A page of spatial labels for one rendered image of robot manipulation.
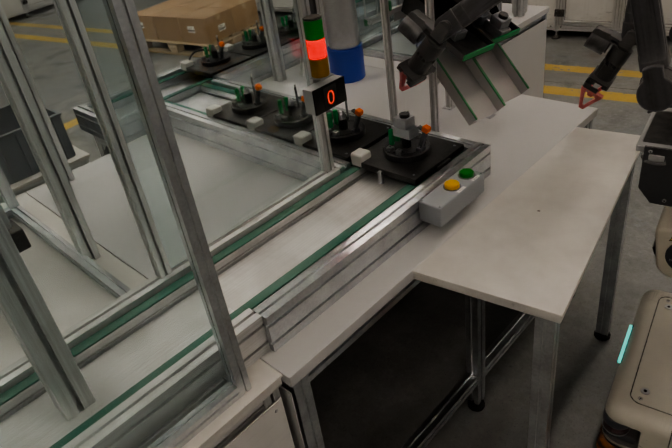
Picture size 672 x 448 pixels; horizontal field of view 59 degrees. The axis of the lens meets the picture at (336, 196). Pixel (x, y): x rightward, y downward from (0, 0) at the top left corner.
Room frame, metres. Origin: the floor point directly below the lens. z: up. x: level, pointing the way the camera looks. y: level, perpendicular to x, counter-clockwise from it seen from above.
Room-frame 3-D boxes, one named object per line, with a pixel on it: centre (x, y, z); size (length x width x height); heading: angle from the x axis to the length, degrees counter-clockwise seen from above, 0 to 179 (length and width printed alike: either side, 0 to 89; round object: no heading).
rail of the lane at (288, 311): (1.25, -0.13, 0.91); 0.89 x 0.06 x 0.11; 132
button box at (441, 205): (1.33, -0.31, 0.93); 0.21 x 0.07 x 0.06; 132
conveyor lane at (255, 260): (1.37, 0.01, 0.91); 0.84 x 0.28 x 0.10; 132
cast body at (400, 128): (1.56, -0.22, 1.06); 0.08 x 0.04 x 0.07; 40
